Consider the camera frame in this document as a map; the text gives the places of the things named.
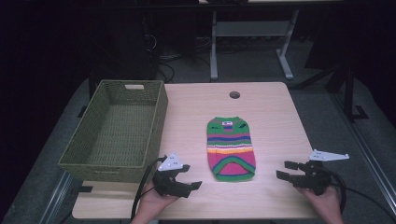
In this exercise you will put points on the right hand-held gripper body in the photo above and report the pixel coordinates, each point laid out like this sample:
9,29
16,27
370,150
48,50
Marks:
316,179

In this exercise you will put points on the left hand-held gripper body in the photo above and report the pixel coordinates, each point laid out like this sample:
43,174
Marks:
169,179

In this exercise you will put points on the striped knitted pet sweater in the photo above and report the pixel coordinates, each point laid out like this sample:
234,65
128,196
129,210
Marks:
230,149

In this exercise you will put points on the person's right hand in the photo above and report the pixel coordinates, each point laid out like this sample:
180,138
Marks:
325,202

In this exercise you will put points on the person's left hand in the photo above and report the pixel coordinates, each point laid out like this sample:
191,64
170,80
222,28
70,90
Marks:
152,203

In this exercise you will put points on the green woven basket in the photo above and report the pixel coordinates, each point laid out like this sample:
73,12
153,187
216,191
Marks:
121,130

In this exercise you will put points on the black table clamp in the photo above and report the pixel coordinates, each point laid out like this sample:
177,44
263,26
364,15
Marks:
84,188

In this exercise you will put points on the black metal stand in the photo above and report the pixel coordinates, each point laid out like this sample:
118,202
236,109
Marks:
349,90

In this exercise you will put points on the aluminium floor rail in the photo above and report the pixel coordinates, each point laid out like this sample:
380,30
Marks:
367,146
54,202

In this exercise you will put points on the grey metal desk frame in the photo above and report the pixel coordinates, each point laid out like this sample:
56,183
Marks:
249,28

